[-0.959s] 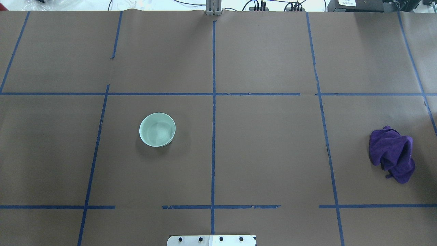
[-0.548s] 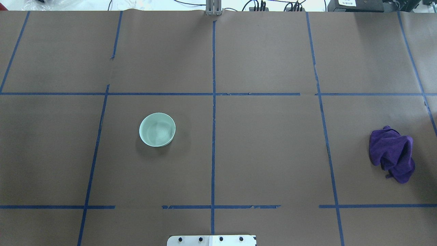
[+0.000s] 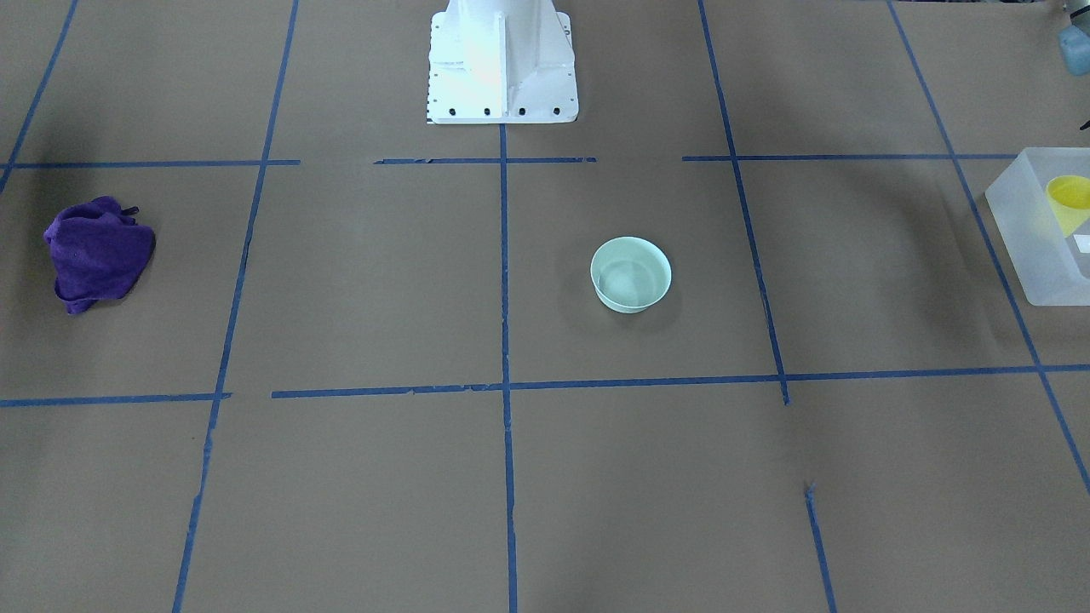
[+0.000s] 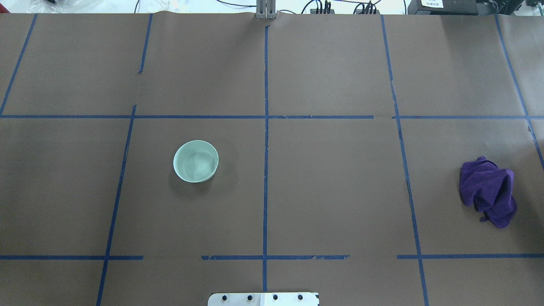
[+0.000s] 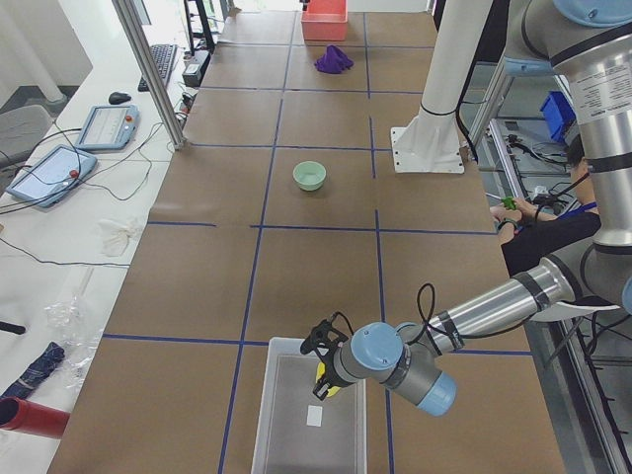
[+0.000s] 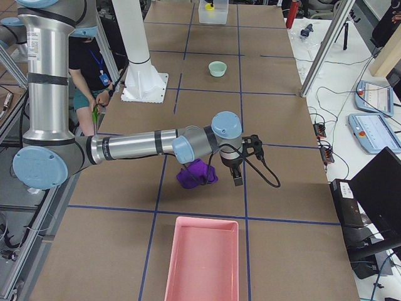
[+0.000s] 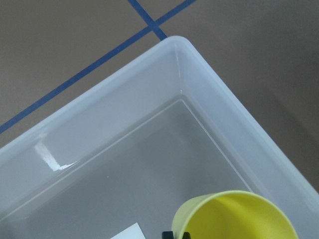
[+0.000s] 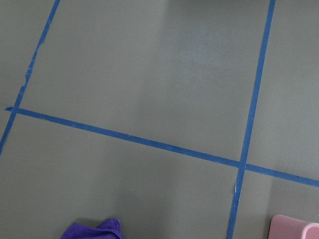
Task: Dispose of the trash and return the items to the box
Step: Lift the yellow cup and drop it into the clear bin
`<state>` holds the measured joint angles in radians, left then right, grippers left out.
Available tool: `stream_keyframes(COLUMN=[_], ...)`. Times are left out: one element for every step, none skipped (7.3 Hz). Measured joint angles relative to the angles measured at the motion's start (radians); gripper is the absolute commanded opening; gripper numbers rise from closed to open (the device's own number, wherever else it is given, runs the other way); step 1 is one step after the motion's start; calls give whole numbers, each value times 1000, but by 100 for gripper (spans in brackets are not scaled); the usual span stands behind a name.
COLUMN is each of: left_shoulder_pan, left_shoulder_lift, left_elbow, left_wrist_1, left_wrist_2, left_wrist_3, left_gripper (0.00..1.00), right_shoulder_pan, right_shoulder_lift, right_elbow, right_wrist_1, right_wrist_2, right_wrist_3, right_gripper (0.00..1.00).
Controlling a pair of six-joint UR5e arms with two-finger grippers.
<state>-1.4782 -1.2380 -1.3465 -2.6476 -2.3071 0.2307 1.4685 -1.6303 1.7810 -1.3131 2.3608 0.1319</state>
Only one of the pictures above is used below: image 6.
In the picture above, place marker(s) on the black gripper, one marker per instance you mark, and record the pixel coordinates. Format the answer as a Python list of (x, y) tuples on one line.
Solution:
[(230, 163)]

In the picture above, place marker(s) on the yellow plastic cup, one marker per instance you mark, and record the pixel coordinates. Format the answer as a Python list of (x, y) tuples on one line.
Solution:
[(208, 7)]

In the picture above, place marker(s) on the purple cloth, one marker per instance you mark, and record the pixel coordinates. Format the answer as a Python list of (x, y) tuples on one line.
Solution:
[(198, 173)]

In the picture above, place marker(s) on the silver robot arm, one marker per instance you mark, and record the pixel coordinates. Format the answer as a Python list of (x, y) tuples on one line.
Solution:
[(51, 153)]

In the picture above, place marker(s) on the clear plastic box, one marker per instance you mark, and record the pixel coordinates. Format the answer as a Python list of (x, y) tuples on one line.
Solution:
[(217, 16)]

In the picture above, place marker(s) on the orange black adapter box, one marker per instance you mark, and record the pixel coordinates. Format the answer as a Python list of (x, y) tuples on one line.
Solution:
[(319, 129)]

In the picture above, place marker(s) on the black computer box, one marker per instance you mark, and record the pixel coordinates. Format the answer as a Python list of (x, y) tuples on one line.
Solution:
[(346, 205)]

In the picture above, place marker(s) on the mint green bowl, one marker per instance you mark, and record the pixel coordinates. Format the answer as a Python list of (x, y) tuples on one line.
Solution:
[(217, 68)]

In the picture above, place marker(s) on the red cylinder bottle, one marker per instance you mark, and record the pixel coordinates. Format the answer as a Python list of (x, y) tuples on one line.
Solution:
[(293, 9)]

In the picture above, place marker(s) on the pink plastic bin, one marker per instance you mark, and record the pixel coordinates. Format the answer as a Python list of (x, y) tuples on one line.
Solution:
[(204, 261)]

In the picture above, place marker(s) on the black tripod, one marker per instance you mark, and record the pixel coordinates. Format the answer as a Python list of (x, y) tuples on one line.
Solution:
[(344, 30)]

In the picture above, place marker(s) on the black monitor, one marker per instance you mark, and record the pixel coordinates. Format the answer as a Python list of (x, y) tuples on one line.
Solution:
[(376, 187)]

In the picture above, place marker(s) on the seated person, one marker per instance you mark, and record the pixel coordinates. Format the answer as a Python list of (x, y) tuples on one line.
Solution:
[(93, 86)]

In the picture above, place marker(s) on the near teach pendant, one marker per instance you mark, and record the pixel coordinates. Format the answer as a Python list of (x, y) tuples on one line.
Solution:
[(373, 132)]

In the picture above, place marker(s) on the teach pendant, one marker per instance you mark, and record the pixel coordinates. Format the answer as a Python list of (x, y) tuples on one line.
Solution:
[(373, 132), (371, 97)]

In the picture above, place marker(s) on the green object in hand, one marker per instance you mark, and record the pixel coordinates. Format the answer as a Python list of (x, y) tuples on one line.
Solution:
[(95, 113)]

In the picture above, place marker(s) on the far teach pendant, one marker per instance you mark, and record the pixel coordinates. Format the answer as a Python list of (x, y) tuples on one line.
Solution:
[(371, 97)]

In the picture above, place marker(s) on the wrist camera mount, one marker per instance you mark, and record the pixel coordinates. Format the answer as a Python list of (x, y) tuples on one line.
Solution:
[(252, 145)]

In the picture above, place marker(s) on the white pedestal column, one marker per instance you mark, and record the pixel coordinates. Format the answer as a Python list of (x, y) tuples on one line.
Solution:
[(143, 83)]

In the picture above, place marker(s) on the aluminium frame post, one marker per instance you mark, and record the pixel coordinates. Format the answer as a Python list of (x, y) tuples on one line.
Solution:
[(332, 32)]

